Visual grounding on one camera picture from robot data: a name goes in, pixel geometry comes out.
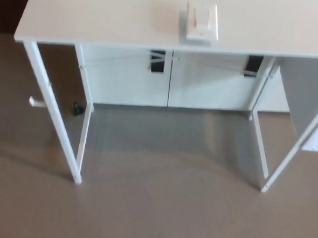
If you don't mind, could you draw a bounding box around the white rocker light switch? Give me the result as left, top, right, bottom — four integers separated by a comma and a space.
178, 0, 222, 47

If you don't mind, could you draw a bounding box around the white cabinet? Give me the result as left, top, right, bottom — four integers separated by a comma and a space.
75, 43, 294, 116

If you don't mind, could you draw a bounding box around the small black floor object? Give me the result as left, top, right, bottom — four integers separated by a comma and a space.
72, 101, 85, 117

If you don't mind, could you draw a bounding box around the white peg on table leg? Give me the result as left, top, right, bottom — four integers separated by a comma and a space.
28, 95, 47, 109

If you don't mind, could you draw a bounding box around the white upright side panel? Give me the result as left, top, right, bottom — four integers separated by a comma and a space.
277, 55, 318, 141

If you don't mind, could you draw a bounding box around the black cabinet handle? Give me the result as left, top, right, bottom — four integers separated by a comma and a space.
243, 54, 264, 79
149, 50, 167, 75

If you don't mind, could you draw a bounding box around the white metal table leg frame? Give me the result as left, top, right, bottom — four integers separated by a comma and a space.
245, 53, 318, 196
14, 40, 99, 185

